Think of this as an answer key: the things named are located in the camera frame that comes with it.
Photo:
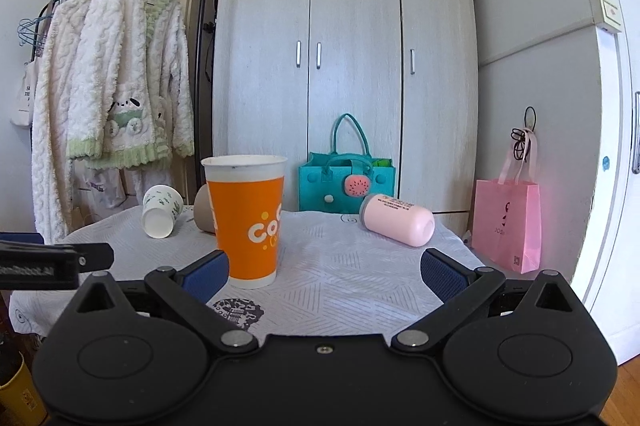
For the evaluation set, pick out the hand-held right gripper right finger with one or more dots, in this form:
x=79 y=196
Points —
x=443 y=279

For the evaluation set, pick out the beige cup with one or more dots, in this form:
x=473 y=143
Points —
x=203 y=211

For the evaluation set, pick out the white fluffy robe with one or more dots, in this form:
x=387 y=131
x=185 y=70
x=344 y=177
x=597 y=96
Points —
x=52 y=115

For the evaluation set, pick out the orange paper cup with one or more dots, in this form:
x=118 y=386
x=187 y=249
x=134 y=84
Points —
x=247 y=226

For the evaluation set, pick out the white fluffy green trim jacket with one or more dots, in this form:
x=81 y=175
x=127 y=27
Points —
x=125 y=55

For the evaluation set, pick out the white door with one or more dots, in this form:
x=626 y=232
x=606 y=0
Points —
x=617 y=155

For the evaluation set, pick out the pink cup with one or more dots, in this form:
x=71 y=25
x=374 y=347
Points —
x=397 y=221

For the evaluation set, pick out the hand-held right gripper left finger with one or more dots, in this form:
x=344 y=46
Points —
x=206 y=278

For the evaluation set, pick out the grey three-door wardrobe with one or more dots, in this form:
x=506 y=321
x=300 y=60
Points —
x=350 y=15

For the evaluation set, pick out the yellow container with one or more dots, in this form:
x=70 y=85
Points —
x=20 y=398

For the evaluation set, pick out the white leaf print paper cup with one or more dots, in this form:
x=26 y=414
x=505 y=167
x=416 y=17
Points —
x=161 y=211

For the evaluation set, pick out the teal felt handbag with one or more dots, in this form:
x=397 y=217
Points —
x=320 y=186

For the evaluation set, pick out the pink paper shopping bag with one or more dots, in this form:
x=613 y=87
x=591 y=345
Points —
x=507 y=221

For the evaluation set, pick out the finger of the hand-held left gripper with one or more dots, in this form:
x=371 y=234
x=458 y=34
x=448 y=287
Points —
x=90 y=255
x=20 y=238

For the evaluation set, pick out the beige light switch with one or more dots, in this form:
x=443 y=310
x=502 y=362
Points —
x=606 y=12

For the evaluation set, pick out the white printed pants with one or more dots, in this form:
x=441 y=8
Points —
x=100 y=191

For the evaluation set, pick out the white patterned tablecloth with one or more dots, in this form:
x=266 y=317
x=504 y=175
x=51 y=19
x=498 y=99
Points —
x=350 y=266

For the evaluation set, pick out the pink watermelon charm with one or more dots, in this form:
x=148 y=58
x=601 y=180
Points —
x=358 y=186

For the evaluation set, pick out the white tote bag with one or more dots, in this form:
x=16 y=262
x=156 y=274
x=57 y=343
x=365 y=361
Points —
x=22 y=100

